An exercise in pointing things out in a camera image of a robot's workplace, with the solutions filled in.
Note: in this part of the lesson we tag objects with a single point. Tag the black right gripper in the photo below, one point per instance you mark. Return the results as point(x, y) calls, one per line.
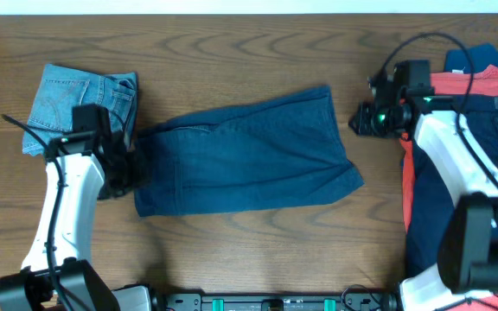
point(364, 112)

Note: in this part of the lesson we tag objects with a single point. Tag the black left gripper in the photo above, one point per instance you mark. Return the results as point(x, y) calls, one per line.
point(110, 191)

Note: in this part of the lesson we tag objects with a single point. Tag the dark navy shorts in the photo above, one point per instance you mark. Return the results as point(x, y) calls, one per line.
point(285, 152)

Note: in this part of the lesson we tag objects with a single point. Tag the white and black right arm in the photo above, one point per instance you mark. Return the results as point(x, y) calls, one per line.
point(467, 260)

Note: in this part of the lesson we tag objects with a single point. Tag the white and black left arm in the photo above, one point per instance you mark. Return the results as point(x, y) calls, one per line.
point(59, 260)

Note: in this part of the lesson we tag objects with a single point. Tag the folded light blue denim shorts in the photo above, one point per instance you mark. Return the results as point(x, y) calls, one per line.
point(62, 88)

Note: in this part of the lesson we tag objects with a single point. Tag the navy shorts in pile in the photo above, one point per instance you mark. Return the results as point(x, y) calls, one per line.
point(432, 205)

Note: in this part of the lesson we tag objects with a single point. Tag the teal blue garment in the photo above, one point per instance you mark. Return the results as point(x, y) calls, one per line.
point(482, 56)

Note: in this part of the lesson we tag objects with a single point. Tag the red garment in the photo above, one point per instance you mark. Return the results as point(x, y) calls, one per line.
point(482, 82)

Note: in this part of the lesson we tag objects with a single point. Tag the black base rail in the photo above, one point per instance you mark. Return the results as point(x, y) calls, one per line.
point(353, 298)

